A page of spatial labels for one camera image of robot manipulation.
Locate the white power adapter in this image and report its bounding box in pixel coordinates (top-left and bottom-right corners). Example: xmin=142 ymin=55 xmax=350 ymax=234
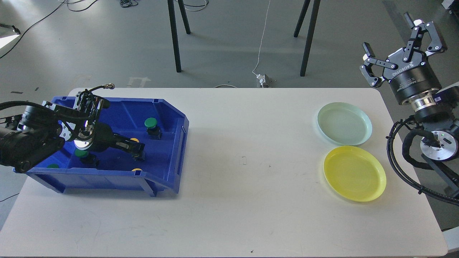
xmin=256 ymin=74 xmax=276 ymax=88

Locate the green button bin corner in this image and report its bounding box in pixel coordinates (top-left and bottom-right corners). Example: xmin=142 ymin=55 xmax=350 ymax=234
xmin=47 ymin=163 xmax=60 ymax=168

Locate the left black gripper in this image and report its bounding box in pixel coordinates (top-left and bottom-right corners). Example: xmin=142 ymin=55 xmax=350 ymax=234
xmin=74 ymin=123 xmax=145 ymax=161

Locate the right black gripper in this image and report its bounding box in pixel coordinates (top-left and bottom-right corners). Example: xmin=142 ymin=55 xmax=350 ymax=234
xmin=360 ymin=12 xmax=448 ymax=105

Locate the black stand leg right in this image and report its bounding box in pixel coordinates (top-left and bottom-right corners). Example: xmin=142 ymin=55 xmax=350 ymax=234
xmin=293 ymin=0 xmax=321 ymax=77

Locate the black stand leg left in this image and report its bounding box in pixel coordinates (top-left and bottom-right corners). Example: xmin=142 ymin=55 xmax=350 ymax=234
xmin=167 ymin=0 xmax=191 ymax=72

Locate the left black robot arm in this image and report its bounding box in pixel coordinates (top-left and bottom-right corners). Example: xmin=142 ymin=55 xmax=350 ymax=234
xmin=0 ymin=83 xmax=145 ymax=173

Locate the black stand leg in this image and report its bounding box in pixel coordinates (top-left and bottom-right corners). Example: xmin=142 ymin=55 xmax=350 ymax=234
xmin=167 ymin=0 xmax=191 ymax=72
xmin=293 ymin=0 xmax=321 ymax=77

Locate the blue plastic storage bin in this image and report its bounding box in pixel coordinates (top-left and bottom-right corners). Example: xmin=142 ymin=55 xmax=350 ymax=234
xmin=27 ymin=97 xmax=189 ymax=197

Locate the light green plate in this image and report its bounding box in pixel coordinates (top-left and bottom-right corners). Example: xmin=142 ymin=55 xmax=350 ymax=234
xmin=316 ymin=102 xmax=373 ymax=146

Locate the yellow button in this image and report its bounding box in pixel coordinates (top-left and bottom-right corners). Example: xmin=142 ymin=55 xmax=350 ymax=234
xmin=130 ymin=138 xmax=145 ymax=161

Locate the green button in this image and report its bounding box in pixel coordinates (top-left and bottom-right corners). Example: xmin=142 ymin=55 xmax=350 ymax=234
xmin=74 ymin=149 xmax=100 ymax=168
xmin=144 ymin=117 xmax=162 ymax=140

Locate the black floor cable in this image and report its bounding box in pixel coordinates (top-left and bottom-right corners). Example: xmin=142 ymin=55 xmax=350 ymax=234
xmin=0 ymin=0 xmax=139 ymax=59

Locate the yellow plate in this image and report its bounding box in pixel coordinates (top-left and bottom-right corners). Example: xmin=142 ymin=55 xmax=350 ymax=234
xmin=323 ymin=146 xmax=387 ymax=202

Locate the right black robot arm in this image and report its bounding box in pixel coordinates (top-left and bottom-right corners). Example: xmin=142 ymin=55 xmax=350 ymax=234
xmin=360 ymin=13 xmax=458 ymax=206

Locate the white power cable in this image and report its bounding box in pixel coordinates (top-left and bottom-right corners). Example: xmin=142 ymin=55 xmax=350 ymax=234
xmin=252 ymin=0 xmax=271 ymax=77

